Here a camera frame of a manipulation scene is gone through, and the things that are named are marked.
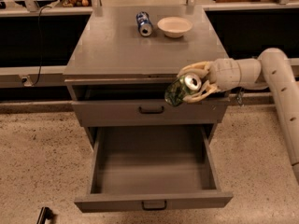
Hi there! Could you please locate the green soda can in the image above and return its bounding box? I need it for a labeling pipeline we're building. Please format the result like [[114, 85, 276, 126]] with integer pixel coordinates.
[[164, 73, 202, 107]]

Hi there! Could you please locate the blue soda can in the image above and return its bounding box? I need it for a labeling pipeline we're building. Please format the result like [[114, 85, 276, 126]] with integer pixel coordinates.
[[135, 11, 153, 37]]

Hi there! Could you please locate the open grey middle drawer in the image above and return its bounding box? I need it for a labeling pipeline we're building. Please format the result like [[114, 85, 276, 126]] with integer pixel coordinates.
[[75, 125, 233, 213]]

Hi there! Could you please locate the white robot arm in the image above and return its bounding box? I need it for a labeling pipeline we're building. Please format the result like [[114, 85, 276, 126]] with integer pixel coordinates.
[[178, 48, 299, 181]]

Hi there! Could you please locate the white bowl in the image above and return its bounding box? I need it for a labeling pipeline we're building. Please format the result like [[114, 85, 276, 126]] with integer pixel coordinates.
[[157, 17, 192, 38]]

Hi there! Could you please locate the black object on floor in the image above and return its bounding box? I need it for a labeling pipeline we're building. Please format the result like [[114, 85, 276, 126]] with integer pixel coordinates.
[[36, 206, 54, 224]]

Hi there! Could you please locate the grey drawer cabinet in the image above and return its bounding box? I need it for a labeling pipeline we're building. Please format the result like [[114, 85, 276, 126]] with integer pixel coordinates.
[[64, 7, 227, 143]]

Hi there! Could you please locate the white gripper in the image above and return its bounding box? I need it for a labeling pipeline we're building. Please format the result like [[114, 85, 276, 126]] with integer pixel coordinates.
[[177, 59, 241, 103]]

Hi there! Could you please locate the closed grey top drawer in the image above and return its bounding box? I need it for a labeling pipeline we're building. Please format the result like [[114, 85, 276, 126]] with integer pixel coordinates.
[[72, 98, 228, 127]]

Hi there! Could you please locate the black power cable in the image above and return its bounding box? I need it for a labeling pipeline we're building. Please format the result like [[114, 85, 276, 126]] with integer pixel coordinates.
[[31, 5, 54, 87]]

